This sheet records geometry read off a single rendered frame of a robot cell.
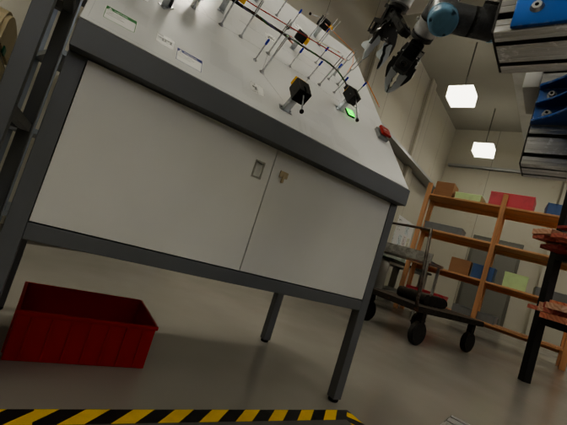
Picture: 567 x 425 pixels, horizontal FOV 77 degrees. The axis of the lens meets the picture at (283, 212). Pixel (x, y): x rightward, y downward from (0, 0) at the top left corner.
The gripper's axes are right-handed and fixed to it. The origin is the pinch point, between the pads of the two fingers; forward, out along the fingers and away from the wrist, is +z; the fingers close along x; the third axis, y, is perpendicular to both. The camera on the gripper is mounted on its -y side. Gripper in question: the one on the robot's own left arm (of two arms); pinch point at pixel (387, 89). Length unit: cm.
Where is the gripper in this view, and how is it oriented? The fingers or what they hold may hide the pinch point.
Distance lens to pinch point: 136.7
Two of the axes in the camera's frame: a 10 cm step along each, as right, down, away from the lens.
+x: -8.1, -5.7, 1.0
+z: -2.9, 5.5, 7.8
